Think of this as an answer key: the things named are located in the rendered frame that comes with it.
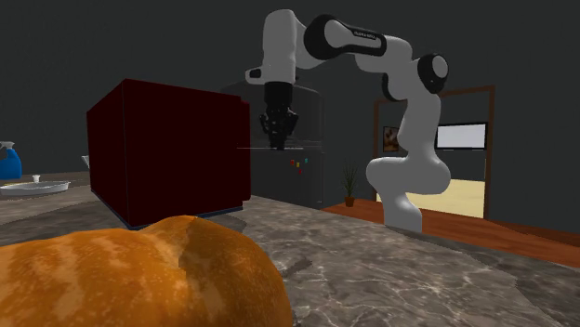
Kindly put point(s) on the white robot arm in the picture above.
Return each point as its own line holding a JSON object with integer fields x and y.
{"x": 419, "y": 136}

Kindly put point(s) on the small white cup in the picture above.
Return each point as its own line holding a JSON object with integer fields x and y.
{"x": 36, "y": 178}

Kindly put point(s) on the white shallow dish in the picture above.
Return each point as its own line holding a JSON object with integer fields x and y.
{"x": 27, "y": 187}

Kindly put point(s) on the dark grey fridge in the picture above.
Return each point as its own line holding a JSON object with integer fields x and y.
{"x": 285, "y": 181}

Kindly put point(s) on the brown wall picture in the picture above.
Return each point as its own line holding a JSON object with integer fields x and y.
{"x": 390, "y": 139}

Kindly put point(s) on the brown wooden door frame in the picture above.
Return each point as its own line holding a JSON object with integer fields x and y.
{"x": 489, "y": 149}

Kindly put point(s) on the dark red box appliance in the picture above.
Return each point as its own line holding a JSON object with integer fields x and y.
{"x": 181, "y": 154}

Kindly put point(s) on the potted green plant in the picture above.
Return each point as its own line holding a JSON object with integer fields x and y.
{"x": 349, "y": 185}

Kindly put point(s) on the blue spray bottle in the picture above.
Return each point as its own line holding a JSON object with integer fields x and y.
{"x": 10, "y": 165}

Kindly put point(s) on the black framed wall screen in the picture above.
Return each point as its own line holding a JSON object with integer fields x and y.
{"x": 460, "y": 136}

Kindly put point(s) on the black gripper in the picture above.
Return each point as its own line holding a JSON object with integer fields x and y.
{"x": 278, "y": 94}

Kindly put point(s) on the golden brown bread loaf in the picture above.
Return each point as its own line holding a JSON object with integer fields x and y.
{"x": 113, "y": 281}

